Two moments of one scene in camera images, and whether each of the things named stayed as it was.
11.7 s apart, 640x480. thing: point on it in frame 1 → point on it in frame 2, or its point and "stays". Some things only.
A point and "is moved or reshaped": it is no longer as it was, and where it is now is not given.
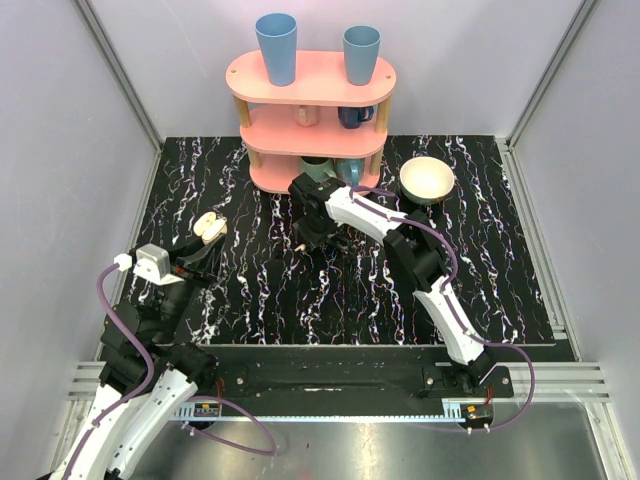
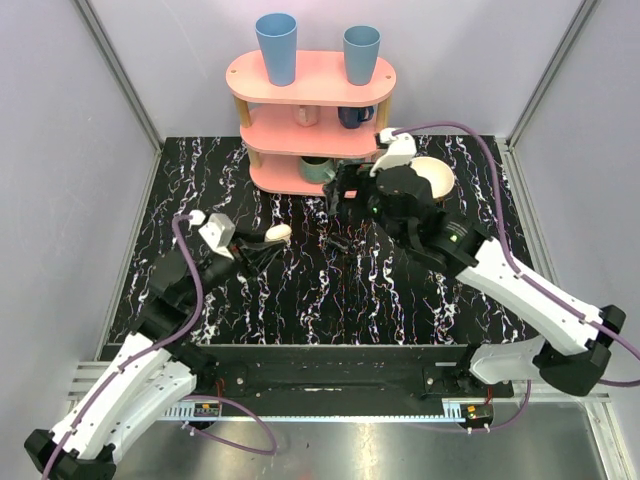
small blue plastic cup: x=361 y=45 stays
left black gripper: x=185 y=270 → x=239 y=251
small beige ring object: x=209 y=227 is moved or reshaped
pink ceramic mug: x=307 y=115 stays
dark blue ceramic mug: x=350 y=117 stays
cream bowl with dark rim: x=425 y=180 stays
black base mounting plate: x=343 y=380 stays
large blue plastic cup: x=277 y=33 stays
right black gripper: x=302 y=230 → x=351 y=177
